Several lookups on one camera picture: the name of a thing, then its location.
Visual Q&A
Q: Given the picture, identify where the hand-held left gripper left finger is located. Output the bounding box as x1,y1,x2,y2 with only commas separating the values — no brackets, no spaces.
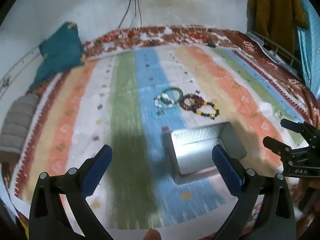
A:
29,144,113,240

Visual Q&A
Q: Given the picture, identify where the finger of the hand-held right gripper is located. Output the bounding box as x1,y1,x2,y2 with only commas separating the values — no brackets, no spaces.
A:
262,136,299,163
280,119,320,148

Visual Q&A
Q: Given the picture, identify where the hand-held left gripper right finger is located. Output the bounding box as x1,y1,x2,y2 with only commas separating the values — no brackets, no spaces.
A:
211,144,297,240

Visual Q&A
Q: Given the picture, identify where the silver metal tin box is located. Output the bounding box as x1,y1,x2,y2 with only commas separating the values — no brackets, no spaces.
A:
162,121,248,184

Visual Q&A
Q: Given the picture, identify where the yellow and dark bead bracelet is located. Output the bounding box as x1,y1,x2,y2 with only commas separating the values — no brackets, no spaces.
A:
195,101,220,120

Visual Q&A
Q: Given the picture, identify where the red bead bracelet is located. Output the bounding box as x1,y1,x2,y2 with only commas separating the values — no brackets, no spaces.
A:
180,93,204,112

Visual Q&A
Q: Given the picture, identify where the green bangle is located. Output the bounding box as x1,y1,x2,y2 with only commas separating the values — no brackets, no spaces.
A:
160,87,184,105

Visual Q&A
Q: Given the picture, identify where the white bead bracelet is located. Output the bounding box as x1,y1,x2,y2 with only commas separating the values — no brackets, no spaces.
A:
153,93,175,109

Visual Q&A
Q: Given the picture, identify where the person's left hand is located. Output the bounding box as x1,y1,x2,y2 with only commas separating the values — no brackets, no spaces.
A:
144,229,162,240

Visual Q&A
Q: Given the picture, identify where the colourful striped blanket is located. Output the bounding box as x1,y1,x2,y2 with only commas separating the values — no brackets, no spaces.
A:
14,45,310,230

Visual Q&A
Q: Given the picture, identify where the teal curtain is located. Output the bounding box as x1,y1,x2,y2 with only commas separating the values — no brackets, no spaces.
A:
296,0,320,90

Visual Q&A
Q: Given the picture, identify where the grey striped bolster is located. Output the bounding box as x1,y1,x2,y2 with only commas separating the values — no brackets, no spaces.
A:
0,94,40,157

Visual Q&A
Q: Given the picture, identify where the striped colourful rug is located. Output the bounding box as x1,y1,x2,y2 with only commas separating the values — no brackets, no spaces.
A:
0,25,320,230

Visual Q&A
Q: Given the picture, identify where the teal cloth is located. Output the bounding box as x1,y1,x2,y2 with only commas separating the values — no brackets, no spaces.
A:
29,21,87,92

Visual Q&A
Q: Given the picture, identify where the mustard hanging garment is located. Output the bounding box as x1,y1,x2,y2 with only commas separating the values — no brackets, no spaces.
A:
247,0,308,55

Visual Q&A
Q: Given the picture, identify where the white wire basket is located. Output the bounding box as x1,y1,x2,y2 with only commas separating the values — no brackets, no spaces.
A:
246,30,304,77

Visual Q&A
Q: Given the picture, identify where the long black cable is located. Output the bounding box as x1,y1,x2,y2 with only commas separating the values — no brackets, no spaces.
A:
137,0,142,48

